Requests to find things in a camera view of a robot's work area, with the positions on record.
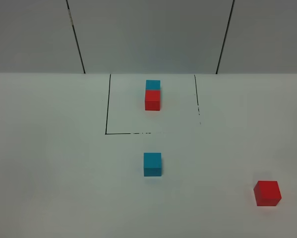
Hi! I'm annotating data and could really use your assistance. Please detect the red template cube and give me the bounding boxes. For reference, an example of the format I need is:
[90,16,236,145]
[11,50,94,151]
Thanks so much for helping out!
[145,90,161,111]

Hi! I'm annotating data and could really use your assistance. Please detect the blue template cube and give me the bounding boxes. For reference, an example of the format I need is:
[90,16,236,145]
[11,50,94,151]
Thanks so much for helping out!
[145,80,161,90]

